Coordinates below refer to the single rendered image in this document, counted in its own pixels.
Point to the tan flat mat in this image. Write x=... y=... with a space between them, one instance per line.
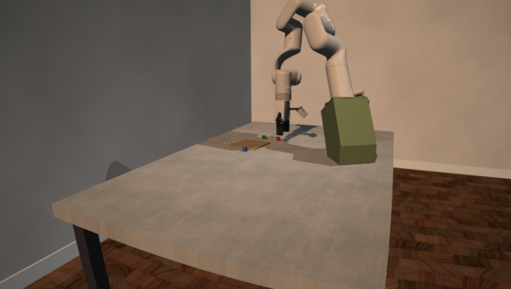
x=250 y=144

